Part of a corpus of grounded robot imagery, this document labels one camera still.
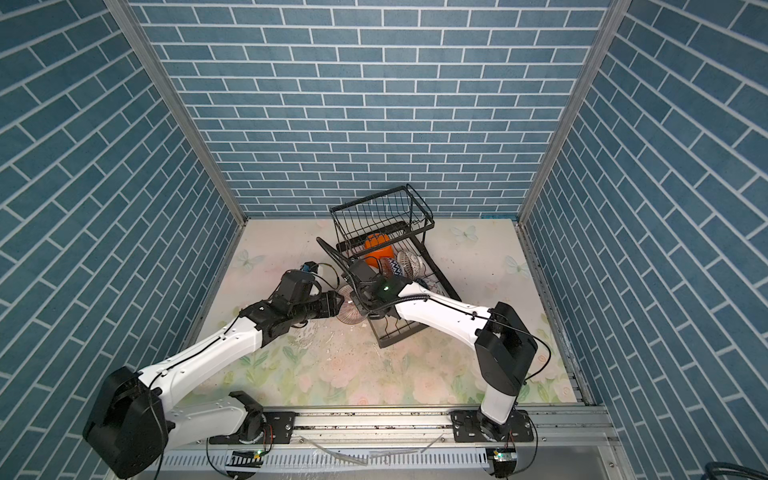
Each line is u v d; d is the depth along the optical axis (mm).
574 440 739
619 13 707
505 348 448
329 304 737
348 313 853
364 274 624
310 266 750
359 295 619
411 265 937
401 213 963
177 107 866
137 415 392
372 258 726
